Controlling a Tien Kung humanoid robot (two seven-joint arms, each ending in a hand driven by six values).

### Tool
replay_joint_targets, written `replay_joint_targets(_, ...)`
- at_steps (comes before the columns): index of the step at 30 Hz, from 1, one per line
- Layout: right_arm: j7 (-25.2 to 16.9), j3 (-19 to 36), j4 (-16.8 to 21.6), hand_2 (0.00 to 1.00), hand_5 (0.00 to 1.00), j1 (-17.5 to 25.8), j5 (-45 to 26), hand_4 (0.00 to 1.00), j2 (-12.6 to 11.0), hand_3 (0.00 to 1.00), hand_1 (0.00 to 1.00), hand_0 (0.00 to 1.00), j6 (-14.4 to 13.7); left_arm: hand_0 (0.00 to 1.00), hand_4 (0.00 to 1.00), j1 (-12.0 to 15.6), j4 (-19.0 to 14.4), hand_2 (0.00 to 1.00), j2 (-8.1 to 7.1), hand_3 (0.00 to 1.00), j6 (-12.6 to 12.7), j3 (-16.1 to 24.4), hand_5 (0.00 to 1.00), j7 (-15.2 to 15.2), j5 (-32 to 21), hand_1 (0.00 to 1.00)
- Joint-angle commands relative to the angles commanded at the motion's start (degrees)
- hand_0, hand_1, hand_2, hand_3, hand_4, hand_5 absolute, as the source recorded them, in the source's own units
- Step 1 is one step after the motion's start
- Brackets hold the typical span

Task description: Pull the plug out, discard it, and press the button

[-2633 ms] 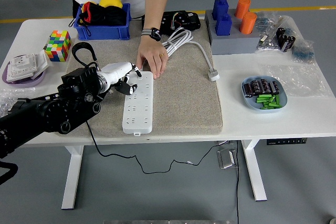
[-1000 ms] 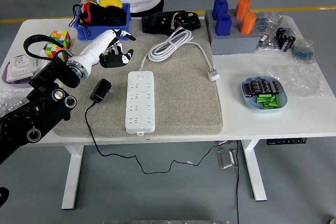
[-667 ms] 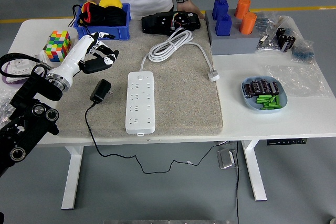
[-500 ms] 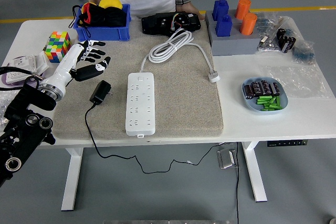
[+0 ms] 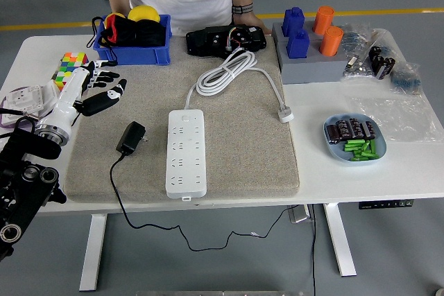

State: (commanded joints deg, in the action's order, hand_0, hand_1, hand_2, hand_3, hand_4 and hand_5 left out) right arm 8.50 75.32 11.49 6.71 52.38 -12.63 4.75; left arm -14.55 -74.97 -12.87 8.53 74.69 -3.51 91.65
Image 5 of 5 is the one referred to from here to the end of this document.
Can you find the person's left hand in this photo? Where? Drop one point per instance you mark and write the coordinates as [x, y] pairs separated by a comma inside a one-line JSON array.
[[248, 22]]

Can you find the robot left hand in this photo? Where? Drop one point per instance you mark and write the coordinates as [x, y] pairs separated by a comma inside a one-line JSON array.
[[66, 102]]

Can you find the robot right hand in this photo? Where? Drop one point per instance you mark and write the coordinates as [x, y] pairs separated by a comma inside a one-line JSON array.
[[440, 292]]

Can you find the black power adapter plug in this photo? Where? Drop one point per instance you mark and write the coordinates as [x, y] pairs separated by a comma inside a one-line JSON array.
[[130, 136]]

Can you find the white three-pin plug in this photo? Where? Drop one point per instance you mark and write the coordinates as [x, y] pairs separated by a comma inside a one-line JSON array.
[[286, 115]]

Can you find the black wrist watch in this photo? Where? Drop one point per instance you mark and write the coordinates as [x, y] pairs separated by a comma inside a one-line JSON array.
[[242, 8]]

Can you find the colourful puzzle cube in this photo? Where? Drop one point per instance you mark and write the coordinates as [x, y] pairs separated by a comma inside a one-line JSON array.
[[67, 62]]

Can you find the blue plastic block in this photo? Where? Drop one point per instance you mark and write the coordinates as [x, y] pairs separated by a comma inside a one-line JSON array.
[[297, 44], [292, 20]]

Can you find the black open electronic device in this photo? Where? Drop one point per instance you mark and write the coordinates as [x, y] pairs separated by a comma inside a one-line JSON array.
[[204, 43]]

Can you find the grey holder block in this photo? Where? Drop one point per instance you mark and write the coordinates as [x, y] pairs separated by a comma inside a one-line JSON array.
[[310, 29], [312, 72]]

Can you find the orange plastic cylinder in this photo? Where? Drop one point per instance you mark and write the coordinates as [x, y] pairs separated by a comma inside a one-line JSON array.
[[330, 41], [322, 20]]

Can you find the blue plastic bin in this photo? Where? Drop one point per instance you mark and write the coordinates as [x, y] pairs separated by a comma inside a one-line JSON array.
[[138, 55]]

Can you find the small yellow ball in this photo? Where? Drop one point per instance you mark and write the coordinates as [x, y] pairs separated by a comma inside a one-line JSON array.
[[114, 17]]

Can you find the black table control panel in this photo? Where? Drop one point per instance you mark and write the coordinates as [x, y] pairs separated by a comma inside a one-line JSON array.
[[385, 204]]

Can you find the large yellow ball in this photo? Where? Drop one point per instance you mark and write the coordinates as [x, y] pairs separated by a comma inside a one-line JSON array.
[[142, 13]]

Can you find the clear bag of blue resistors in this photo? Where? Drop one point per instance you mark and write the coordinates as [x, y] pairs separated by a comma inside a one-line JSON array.
[[355, 39], [406, 79]]

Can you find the white table leg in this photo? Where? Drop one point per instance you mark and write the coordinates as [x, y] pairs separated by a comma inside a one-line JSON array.
[[93, 254], [340, 240]]

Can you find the clear bag of metal parts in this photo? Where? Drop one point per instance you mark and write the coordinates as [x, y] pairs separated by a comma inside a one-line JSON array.
[[357, 69]]

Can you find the grey-brown mat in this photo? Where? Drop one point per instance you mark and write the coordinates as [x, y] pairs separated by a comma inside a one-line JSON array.
[[243, 154]]

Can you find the white power strip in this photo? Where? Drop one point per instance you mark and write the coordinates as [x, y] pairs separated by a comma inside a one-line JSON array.
[[185, 171]]

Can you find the clear bag of dark capacitors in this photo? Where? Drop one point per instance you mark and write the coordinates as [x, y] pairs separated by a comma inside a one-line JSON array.
[[381, 63]]

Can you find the dark capacitor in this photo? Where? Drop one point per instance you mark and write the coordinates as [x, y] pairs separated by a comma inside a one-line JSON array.
[[369, 130], [356, 127], [342, 128], [333, 134]]

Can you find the green cylinder cell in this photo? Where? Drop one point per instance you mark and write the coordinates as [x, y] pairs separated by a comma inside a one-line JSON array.
[[360, 153], [352, 147], [362, 158], [355, 142], [373, 147]]

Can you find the light blue plate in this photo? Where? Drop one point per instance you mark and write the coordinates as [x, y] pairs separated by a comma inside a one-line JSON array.
[[334, 152]]

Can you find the silver metal box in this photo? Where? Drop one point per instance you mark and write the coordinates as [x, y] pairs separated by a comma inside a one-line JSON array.
[[300, 214]]

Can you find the flat empty clear bag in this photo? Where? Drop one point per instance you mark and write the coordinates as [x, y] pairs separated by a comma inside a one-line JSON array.
[[399, 119]]

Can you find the white wall socket panel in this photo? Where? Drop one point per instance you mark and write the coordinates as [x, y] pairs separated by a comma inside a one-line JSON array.
[[21, 98]]

